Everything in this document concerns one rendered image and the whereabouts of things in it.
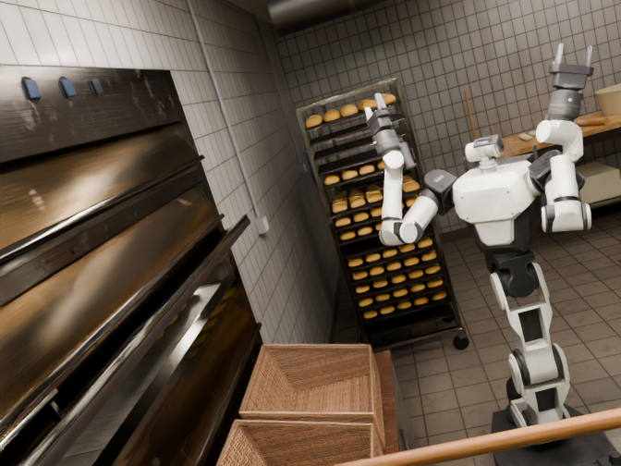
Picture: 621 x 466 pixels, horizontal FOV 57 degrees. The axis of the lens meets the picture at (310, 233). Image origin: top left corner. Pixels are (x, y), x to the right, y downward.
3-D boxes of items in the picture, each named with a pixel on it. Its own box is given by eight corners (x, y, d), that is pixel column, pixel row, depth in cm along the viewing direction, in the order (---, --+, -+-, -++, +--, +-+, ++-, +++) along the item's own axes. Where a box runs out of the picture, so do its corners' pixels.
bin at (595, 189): (581, 205, 503) (577, 180, 498) (562, 195, 552) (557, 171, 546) (624, 195, 498) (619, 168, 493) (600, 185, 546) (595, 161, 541)
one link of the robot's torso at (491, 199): (482, 235, 237) (463, 153, 229) (569, 227, 215) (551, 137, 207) (456, 263, 215) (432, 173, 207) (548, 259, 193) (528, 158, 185)
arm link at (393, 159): (375, 152, 216) (385, 178, 214) (375, 142, 206) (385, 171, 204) (404, 141, 215) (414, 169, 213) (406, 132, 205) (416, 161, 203)
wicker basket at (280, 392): (259, 478, 209) (235, 413, 203) (278, 396, 263) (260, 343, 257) (388, 451, 202) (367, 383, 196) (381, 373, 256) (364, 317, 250)
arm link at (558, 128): (557, 103, 166) (551, 142, 167) (587, 107, 169) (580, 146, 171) (532, 104, 176) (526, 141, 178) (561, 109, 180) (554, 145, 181)
